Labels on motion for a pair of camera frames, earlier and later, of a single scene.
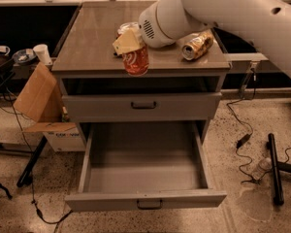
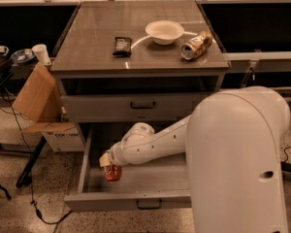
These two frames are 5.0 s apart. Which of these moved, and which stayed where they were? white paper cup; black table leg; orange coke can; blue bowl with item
Moved: orange coke can
Stayed: black table leg; white paper cup; blue bowl with item
